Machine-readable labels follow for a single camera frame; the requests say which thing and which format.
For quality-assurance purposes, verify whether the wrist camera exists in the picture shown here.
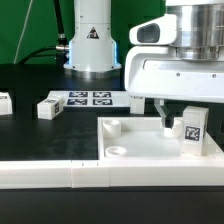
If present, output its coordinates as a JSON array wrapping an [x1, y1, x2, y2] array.
[[129, 14, 177, 46]]

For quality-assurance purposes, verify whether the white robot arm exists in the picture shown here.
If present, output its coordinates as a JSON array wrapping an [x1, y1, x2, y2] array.
[[64, 0, 224, 119]]

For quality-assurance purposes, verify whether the white base tag plate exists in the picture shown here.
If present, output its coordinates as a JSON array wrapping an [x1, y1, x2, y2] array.
[[48, 91, 130, 108]]

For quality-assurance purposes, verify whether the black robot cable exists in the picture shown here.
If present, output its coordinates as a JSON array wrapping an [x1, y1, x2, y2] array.
[[18, 0, 70, 65]]

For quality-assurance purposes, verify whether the white square table top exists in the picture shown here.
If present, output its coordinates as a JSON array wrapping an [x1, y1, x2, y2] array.
[[97, 117, 224, 160]]

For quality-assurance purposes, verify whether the white L-shaped obstacle fence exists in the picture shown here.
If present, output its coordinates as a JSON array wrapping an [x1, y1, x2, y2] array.
[[0, 143, 224, 190]]

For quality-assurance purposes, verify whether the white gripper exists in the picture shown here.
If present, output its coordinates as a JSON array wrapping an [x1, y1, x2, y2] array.
[[124, 46, 224, 129]]

